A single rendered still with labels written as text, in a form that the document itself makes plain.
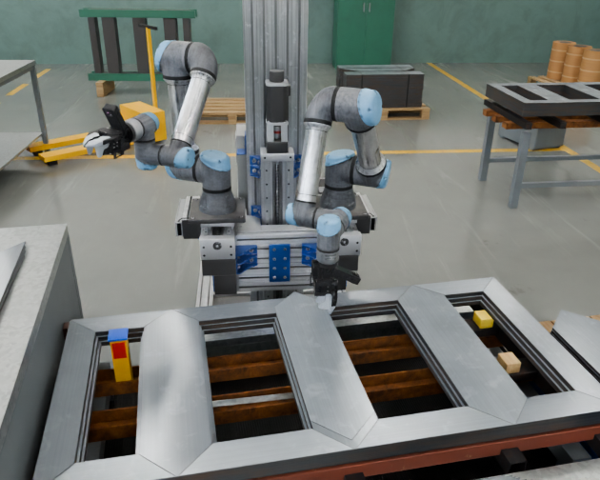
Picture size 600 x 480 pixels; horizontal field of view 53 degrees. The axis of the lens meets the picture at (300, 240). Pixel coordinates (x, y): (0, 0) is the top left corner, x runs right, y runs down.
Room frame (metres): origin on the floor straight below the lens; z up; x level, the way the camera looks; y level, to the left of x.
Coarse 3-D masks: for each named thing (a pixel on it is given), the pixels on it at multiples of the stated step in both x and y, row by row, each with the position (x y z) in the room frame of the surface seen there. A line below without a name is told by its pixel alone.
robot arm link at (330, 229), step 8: (320, 216) 1.75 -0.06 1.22; (328, 216) 1.75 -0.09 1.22; (336, 216) 1.75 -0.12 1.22; (320, 224) 1.72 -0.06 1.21; (328, 224) 1.71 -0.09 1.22; (336, 224) 1.71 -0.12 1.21; (320, 232) 1.71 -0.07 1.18; (328, 232) 1.70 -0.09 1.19; (336, 232) 1.71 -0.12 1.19; (320, 240) 1.71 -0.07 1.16; (328, 240) 1.70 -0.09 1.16; (336, 240) 1.71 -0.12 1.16; (320, 248) 1.71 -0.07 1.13; (328, 248) 1.70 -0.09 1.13; (336, 248) 1.71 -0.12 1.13
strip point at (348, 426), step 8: (336, 416) 1.23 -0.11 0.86; (344, 416) 1.23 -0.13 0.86; (352, 416) 1.23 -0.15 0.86; (360, 416) 1.23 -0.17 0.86; (368, 416) 1.23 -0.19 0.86; (320, 424) 1.20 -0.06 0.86; (328, 424) 1.20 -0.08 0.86; (336, 424) 1.20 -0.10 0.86; (344, 424) 1.20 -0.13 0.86; (352, 424) 1.20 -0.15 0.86; (360, 424) 1.21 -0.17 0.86; (336, 432) 1.17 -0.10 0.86; (344, 432) 1.17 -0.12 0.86; (352, 432) 1.17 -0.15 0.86
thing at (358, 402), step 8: (360, 392) 1.33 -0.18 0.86; (304, 400) 1.29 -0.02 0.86; (312, 400) 1.30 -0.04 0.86; (320, 400) 1.30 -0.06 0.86; (328, 400) 1.30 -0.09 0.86; (336, 400) 1.30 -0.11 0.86; (344, 400) 1.30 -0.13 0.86; (352, 400) 1.30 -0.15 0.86; (360, 400) 1.30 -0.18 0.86; (368, 400) 1.30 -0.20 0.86; (312, 408) 1.26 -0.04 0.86; (320, 408) 1.27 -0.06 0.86; (328, 408) 1.27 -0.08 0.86; (336, 408) 1.27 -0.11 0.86; (344, 408) 1.27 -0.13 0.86; (352, 408) 1.27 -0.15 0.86; (360, 408) 1.27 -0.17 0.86; (368, 408) 1.27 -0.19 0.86; (312, 416) 1.23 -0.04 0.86; (320, 416) 1.23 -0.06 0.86; (328, 416) 1.23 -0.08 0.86
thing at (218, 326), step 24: (336, 312) 1.77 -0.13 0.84; (360, 312) 1.79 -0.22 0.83; (384, 312) 1.80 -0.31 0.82; (96, 336) 1.60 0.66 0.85; (96, 360) 1.50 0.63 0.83; (288, 360) 1.49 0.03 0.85; (432, 360) 1.50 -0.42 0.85; (552, 384) 1.43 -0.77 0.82; (360, 432) 1.18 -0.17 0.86; (480, 432) 1.19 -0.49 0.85; (504, 432) 1.21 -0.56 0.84; (528, 432) 1.22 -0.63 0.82; (312, 456) 1.10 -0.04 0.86; (336, 456) 1.11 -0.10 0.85; (360, 456) 1.12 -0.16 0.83; (384, 456) 1.14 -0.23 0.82
